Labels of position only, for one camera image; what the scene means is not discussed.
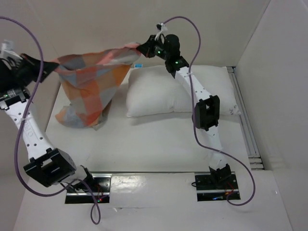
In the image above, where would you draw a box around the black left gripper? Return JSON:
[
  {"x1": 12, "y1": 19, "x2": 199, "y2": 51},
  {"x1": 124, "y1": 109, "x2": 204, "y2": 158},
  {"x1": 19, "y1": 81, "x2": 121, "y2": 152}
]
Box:
[{"x1": 11, "y1": 53, "x2": 59, "y2": 87}]

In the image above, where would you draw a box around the white pillow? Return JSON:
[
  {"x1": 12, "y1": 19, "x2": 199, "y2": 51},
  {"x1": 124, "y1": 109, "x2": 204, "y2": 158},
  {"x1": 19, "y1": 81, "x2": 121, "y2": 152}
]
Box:
[{"x1": 126, "y1": 65, "x2": 241, "y2": 117}]

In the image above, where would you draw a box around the orange grey checked pillowcase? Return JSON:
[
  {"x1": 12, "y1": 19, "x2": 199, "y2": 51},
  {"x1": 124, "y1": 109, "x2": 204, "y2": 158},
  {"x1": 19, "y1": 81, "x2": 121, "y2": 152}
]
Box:
[{"x1": 55, "y1": 43, "x2": 141, "y2": 129}]

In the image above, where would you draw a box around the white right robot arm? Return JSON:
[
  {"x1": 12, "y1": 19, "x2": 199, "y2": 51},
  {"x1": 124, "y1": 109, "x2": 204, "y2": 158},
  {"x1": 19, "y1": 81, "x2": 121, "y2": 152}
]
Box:
[{"x1": 137, "y1": 34, "x2": 231, "y2": 189}]

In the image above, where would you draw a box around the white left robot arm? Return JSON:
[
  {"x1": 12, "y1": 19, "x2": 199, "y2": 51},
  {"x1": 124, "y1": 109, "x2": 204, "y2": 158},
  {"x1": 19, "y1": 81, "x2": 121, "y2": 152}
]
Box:
[{"x1": 0, "y1": 51, "x2": 95, "y2": 192}]

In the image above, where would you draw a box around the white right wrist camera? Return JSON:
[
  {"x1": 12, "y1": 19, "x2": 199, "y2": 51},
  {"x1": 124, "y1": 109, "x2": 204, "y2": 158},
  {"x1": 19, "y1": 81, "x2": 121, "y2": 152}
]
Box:
[{"x1": 154, "y1": 23, "x2": 168, "y2": 40}]

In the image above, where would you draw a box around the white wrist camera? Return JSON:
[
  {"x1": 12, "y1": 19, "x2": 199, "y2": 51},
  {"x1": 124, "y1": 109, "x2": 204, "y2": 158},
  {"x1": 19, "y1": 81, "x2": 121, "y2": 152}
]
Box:
[
  {"x1": 0, "y1": 40, "x2": 22, "y2": 60},
  {"x1": 154, "y1": 23, "x2": 168, "y2": 40}
]

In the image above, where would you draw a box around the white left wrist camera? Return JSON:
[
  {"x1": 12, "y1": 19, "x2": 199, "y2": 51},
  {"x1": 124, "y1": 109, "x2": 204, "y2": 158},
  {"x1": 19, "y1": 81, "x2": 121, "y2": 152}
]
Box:
[{"x1": 0, "y1": 40, "x2": 22, "y2": 60}]

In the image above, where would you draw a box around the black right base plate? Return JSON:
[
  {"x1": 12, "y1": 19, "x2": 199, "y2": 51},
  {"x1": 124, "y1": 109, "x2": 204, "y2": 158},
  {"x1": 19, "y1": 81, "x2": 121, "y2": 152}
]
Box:
[{"x1": 191, "y1": 172, "x2": 241, "y2": 202}]

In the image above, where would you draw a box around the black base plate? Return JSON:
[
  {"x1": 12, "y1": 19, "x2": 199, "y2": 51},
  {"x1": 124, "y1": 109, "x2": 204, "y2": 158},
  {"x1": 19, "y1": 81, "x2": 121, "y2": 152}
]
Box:
[
  {"x1": 191, "y1": 172, "x2": 241, "y2": 202},
  {"x1": 64, "y1": 172, "x2": 112, "y2": 205}
]

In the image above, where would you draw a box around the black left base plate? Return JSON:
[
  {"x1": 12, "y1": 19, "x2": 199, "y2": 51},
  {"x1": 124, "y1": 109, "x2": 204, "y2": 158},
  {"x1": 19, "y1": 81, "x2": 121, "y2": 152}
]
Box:
[{"x1": 64, "y1": 172, "x2": 112, "y2": 205}]

